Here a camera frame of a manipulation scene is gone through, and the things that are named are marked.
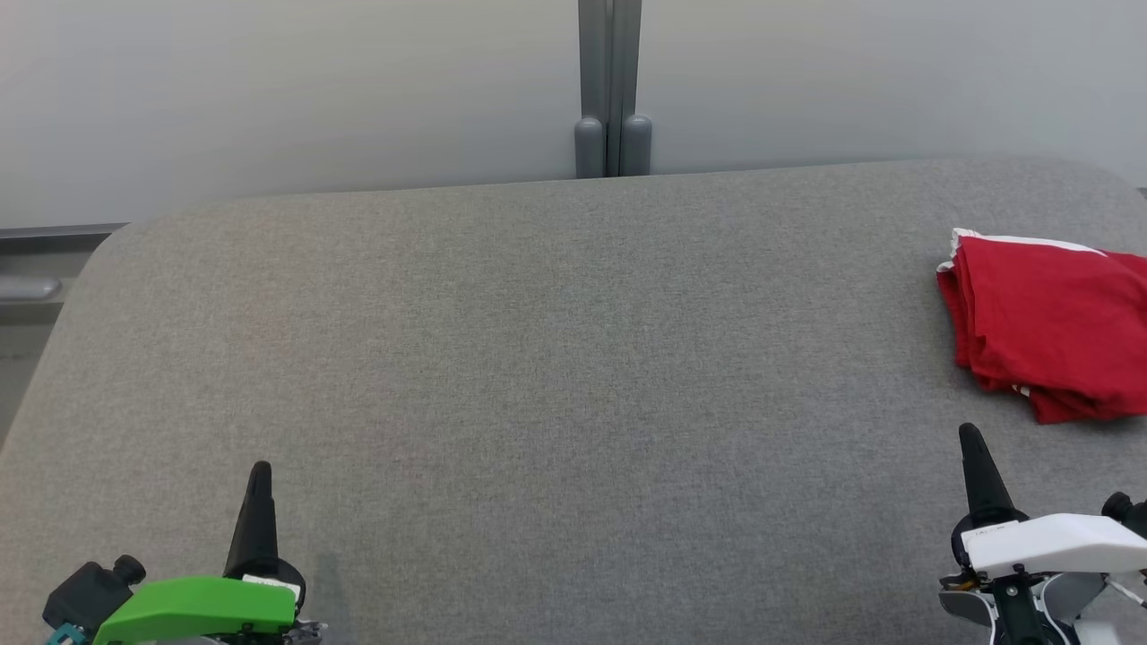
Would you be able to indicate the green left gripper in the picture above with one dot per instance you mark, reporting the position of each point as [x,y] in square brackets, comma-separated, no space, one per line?
[197,605]

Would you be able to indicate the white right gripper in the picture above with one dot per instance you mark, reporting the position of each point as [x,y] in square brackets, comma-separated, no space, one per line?
[1057,542]

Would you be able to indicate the red shorts white trim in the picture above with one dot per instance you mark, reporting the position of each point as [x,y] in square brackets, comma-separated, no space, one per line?
[1048,305]

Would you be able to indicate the grey rounded bar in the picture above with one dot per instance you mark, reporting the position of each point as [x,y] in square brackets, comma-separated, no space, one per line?
[27,288]

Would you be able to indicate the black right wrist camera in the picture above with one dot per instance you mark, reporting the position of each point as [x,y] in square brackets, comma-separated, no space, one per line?
[1129,515]

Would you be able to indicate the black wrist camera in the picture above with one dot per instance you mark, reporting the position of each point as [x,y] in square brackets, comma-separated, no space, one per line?
[1129,515]
[85,591]

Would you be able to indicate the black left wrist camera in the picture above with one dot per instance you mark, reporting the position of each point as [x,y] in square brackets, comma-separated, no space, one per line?
[85,591]

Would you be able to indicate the teal left camera connector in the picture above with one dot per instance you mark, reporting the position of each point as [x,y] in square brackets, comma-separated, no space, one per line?
[63,637]

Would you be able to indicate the dark grey wall rail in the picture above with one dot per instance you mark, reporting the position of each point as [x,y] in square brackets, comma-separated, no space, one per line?
[54,232]

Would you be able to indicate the grey partition post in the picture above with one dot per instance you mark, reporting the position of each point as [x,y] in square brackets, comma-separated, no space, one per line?
[612,81]

